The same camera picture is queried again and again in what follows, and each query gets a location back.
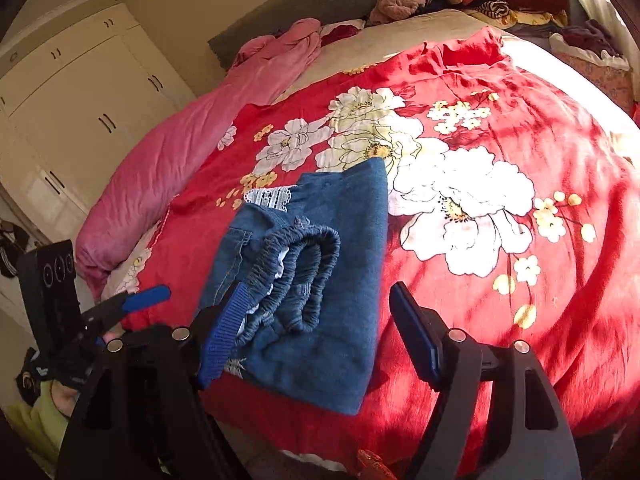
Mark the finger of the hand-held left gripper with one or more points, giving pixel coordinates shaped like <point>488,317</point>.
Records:
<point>147,296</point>

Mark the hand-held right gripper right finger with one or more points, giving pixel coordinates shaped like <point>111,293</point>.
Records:
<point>417,335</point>

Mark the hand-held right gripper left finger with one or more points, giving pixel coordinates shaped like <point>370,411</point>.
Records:
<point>220,330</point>

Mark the blue denim pants lace trim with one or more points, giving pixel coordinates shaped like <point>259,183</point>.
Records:
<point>340,260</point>

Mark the person's left forearm green sleeve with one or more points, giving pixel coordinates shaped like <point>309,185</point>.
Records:
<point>37,425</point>

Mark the person's left hand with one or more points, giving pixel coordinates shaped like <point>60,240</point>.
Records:
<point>65,400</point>

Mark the dark striped cloth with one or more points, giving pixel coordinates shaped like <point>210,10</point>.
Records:
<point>12,252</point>

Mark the red floral blanket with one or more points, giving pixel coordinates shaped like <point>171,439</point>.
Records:
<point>500,310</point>

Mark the dark item with yellow mark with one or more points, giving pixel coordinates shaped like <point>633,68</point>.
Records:
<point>26,380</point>

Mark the pink quilt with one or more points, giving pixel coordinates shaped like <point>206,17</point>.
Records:
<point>165,160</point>

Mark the brown textured item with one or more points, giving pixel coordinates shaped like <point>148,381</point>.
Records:
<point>372,465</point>

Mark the cream wardrobe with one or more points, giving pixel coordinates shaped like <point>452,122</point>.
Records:
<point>85,110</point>

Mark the dark red cloth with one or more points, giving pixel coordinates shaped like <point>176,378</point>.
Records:
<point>340,32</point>

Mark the floral laundry basket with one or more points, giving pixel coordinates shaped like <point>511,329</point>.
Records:
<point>600,72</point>

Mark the pink fluffy garment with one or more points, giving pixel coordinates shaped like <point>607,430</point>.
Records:
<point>400,5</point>

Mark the grey bed headboard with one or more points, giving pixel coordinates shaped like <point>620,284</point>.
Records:
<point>325,5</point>

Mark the purple clothes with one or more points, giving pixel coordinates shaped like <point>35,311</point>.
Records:
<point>592,37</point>

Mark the cream curtain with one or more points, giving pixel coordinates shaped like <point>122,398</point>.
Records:
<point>605,0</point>

